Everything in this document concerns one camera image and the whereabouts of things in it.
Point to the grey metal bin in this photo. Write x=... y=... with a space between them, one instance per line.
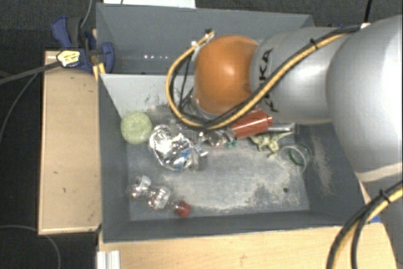
x=239 y=186

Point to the red-brown bottle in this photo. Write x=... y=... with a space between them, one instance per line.
x=252 y=124

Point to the clear plastic bottle red cap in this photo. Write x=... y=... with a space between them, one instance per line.
x=155 y=196

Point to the pale wood board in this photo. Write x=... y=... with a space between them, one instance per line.
x=69 y=151

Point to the green toy dinosaur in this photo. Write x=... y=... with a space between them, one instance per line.
x=267 y=141

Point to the crumpled silver foil packet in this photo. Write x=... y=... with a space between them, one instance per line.
x=168 y=148

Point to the pale green ball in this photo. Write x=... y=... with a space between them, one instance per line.
x=136 y=128

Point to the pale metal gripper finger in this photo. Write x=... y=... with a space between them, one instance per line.
x=201 y=152
x=198 y=163

